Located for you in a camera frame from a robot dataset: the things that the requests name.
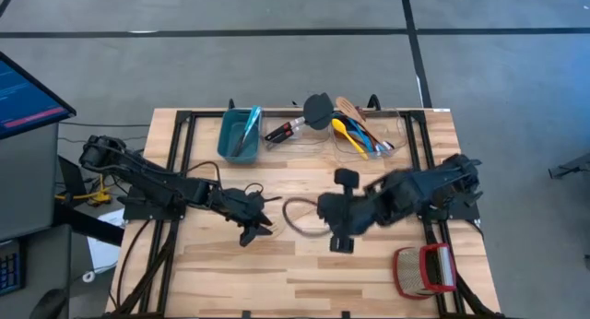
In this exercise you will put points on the white paper sheet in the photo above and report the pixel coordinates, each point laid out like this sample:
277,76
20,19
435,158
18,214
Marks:
103,254

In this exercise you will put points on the black stand leg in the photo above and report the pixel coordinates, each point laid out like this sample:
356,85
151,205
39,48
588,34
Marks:
571,169

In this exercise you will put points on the black cart leg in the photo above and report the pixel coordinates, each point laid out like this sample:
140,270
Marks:
83,224

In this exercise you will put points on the brown wooden spoon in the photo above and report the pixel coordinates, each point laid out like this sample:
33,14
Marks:
361,111

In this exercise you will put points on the black wide round turner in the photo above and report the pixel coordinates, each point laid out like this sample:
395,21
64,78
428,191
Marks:
325,104

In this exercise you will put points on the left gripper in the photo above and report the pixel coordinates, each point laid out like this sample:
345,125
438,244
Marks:
237,204

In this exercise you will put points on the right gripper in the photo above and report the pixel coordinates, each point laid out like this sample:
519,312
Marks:
343,213

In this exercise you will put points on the clear plastic bin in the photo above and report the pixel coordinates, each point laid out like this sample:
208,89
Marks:
398,139
299,146

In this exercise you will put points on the grey cabinet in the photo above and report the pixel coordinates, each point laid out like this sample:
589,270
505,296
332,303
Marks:
27,180

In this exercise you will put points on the black metal table frame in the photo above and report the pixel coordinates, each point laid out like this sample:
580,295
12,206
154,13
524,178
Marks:
207,113

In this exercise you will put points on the black keyboard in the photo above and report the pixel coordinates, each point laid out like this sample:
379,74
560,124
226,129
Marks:
11,268

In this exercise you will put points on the black table clamp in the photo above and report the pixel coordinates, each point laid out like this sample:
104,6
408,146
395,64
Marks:
246,315
374,102
345,315
231,104

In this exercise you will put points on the grey side desk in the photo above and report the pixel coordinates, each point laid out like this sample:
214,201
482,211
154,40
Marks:
46,263

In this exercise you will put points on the black computer mouse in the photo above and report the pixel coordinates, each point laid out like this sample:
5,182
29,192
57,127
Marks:
48,305

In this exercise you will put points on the teal plastic bin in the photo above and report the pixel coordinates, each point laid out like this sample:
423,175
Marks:
230,137

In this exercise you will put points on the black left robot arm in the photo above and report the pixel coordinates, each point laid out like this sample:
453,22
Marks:
152,180

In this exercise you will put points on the yellow spoon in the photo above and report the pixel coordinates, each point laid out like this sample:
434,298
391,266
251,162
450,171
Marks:
338,124

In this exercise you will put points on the computer monitor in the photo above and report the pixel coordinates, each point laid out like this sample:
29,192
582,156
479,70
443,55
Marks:
23,102

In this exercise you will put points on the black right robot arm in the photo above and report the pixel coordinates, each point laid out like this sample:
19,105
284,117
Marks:
428,185

